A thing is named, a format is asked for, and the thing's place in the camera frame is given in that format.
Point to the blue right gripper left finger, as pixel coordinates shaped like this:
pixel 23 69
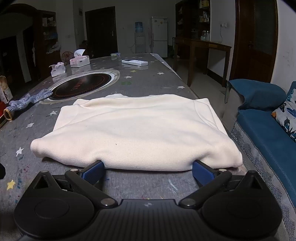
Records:
pixel 87 176

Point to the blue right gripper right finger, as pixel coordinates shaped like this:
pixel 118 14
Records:
pixel 206 175

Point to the cream sweatshirt garment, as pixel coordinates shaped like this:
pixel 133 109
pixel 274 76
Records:
pixel 151 133

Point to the blue covered sofa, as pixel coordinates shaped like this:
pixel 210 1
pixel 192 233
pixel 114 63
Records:
pixel 266 146

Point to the round black induction cooktop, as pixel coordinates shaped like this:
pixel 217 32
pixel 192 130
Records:
pixel 81 85

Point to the butterfly print pillow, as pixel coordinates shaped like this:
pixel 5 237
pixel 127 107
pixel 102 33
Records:
pixel 285 115

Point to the small pink tissue pack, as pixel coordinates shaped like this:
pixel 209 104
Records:
pixel 57 69

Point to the pink tissue box large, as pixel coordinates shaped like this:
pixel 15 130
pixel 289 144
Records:
pixel 79 59

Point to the white paper bag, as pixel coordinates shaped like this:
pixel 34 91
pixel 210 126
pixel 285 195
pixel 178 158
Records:
pixel 5 92

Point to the floor fan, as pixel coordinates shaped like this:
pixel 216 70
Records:
pixel 66 56

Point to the small clear plastic item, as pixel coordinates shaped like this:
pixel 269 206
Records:
pixel 115 54

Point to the dark wooden side table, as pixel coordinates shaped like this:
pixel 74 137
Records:
pixel 199 55

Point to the dark wooden display cabinet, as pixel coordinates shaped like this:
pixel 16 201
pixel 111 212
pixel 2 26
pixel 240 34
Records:
pixel 29 43

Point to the water dispenser with blue bottle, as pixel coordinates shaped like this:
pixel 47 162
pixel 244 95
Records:
pixel 139 38

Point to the dark wooden door right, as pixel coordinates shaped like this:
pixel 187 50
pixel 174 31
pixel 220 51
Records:
pixel 256 40

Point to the dark entrance door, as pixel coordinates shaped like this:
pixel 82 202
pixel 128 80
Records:
pixel 101 31

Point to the dark shelf with bottles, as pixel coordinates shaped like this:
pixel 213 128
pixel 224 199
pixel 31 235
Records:
pixel 192 19

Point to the white refrigerator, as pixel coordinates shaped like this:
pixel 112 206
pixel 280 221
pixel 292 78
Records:
pixel 159 28

